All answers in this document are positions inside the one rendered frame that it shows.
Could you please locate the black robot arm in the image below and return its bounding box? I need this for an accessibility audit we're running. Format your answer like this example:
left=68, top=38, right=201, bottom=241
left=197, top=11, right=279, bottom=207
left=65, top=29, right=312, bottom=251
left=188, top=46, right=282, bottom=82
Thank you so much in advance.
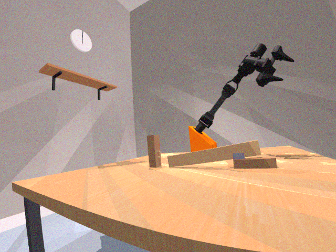
left=193, top=43, right=267, bottom=134

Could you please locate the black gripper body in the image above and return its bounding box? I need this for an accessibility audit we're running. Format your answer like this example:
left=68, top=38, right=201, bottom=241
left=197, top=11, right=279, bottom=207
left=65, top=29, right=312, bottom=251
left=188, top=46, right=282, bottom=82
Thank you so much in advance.
left=252, top=45, right=282, bottom=87

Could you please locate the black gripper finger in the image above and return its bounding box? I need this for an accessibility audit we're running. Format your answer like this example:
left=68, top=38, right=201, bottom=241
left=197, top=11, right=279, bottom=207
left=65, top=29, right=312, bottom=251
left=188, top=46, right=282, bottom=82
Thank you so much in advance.
left=263, top=74, right=283, bottom=85
left=277, top=48, right=294, bottom=62

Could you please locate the long brown wooden rail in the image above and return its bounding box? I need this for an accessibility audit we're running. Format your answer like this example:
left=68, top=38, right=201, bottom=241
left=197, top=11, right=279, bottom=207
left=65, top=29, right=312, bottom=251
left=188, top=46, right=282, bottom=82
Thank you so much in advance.
left=167, top=140, right=261, bottom=167

